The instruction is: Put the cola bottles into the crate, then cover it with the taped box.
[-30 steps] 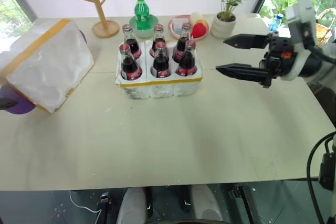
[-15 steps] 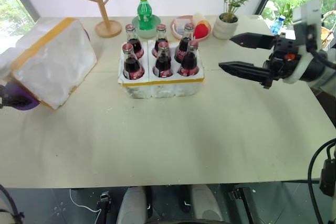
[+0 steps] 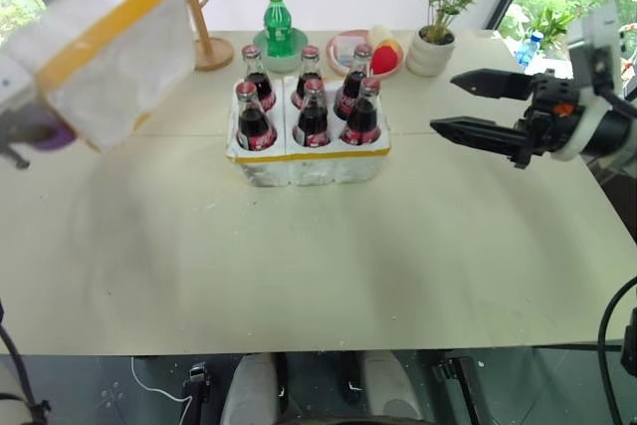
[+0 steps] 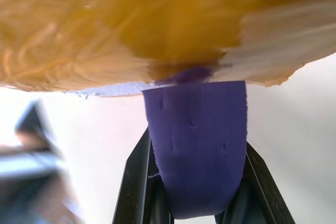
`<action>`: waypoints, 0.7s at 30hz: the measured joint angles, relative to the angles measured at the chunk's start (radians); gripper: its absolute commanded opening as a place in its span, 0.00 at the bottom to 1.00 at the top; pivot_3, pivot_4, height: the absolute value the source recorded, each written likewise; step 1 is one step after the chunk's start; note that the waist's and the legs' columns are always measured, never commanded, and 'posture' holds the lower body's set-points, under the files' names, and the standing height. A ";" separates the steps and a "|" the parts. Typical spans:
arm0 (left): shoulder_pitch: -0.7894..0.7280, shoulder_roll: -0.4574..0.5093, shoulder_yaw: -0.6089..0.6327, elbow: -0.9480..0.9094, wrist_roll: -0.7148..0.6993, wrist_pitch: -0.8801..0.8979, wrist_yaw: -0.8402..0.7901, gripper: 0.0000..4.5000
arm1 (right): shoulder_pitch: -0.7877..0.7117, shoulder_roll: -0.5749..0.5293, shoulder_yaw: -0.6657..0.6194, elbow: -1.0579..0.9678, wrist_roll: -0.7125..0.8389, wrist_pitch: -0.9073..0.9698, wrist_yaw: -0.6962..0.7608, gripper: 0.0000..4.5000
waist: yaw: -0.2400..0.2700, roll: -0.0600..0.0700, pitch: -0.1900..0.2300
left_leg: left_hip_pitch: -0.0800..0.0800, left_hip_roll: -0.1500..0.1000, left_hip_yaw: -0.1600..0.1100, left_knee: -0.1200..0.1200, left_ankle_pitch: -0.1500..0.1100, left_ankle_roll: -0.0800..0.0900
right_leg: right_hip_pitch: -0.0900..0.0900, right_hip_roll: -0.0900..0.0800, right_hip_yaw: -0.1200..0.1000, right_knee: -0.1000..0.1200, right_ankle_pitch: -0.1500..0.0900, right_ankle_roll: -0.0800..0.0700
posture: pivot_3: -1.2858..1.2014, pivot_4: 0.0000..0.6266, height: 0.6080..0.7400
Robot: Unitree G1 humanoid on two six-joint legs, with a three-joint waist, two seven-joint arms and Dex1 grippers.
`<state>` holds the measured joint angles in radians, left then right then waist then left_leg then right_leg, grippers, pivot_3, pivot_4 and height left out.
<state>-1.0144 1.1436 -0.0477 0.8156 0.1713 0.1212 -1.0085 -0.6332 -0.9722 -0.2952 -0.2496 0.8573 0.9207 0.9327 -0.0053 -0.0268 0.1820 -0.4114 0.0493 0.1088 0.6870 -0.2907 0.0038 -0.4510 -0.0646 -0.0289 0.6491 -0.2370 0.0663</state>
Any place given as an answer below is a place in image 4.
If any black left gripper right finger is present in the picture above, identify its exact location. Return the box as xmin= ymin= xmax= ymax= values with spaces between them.
xmin=214 ymin=141 xmax=297 ymax=224

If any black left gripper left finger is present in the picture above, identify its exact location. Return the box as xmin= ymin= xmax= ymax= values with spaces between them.
xmin=111 ymin=126 xmax=174 ymax=224

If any dark crate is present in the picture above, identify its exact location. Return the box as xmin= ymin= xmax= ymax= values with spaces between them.
xmin=0 ymin=100 xmax=85 ymax=224

